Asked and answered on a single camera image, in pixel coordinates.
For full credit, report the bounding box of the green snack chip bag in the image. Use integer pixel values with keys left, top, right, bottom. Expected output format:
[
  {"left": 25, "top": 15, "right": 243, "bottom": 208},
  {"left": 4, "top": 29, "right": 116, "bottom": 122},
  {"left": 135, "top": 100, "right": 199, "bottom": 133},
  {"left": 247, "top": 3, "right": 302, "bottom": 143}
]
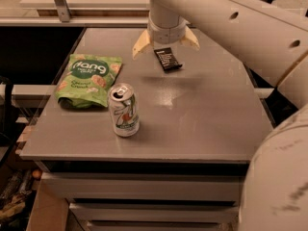
[{"left": 55, "top": 54, "right": 122, "bottom": 109}]

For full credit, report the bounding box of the top white drawer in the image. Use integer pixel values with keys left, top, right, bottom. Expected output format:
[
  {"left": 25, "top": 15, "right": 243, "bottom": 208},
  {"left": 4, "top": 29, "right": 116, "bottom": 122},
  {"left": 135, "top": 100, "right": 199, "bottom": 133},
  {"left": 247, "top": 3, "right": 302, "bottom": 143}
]
[{"left": 42, "top": 173, "right": 243, "bottom": 202}]

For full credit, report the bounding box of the metal rail shelf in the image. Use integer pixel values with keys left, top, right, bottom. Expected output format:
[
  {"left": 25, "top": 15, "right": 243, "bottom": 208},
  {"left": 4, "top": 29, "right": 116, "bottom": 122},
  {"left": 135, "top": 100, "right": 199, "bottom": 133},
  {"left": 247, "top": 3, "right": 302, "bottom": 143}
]
[{"left": 0, "top": 17, "right": 148, "bottom": 28}]

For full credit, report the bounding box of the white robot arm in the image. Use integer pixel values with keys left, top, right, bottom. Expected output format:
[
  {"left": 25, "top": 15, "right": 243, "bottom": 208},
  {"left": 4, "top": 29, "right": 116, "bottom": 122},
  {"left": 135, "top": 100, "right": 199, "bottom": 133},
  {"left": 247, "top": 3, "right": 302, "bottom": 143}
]
[{"left": 133, "top": 0, "right": 308, "bottom": 231}]

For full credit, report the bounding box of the white drawer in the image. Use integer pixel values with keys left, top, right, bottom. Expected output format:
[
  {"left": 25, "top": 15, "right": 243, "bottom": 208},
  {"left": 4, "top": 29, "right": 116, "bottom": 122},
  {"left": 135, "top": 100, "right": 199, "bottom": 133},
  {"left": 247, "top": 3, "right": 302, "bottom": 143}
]
[
  {"left": 42, "top": 173, "right": 243, "bottom": 202},
  {"left": 69, "top": 203, "right": 239, "bottom": 223},
  {"left": 87, "top": 221, "right": 218, "bottom": 231}
]

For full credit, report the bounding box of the bottom white drawer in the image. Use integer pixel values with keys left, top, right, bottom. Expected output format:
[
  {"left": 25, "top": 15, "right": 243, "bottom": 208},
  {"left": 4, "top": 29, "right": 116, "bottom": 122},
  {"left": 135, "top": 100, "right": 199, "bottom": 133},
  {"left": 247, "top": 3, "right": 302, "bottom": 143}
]
[{"left": 87, "top": 221, "right": 218, "bottom": 231}]

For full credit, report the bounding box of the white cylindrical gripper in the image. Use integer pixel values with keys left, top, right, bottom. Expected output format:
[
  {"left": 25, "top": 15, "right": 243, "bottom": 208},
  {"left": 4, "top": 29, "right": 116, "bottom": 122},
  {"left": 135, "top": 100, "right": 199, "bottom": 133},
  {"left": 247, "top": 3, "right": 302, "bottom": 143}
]
[{"left": 132, "top": 3, "right": 200, "bottom": 60}]

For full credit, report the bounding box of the black rxbar chocolate bar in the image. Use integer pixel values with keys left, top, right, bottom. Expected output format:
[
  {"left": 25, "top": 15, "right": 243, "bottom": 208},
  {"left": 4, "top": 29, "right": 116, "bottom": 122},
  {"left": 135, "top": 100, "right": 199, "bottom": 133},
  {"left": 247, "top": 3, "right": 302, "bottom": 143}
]
[{"left": 154, "top": 47, "right": 182, "bottom": 71}]

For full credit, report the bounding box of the cardboard box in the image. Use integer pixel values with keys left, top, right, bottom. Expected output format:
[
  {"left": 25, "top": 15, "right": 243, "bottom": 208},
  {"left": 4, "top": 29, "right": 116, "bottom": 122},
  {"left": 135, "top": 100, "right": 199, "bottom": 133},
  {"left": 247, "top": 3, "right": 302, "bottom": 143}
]
[{"left": 26, "top": 181, "right": 68, "bottom": 231}]

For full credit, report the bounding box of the left metal bracket post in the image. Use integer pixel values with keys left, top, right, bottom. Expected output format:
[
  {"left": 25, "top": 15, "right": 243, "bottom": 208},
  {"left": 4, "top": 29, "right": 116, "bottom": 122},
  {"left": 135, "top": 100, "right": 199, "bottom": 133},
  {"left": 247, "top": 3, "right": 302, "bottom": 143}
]
[{"left": 54, "top": 0, "right": 70, "bottom": 22}]

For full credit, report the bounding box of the white green 7up can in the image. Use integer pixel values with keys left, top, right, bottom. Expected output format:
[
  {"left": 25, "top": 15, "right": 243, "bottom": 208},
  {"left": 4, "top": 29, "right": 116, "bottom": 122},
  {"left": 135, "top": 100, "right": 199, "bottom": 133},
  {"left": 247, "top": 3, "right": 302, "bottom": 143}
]
[{"left": 108, "top": 83, "right": 140, "bottom": 137}]

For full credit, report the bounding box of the middle white drawer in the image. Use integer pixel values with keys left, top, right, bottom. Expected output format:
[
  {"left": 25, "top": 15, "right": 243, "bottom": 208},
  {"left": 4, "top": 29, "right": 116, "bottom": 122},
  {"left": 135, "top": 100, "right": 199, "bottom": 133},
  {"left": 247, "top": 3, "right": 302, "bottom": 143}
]
[{"left": 69, "top": 203, "right": 239, "bottom": 223}]

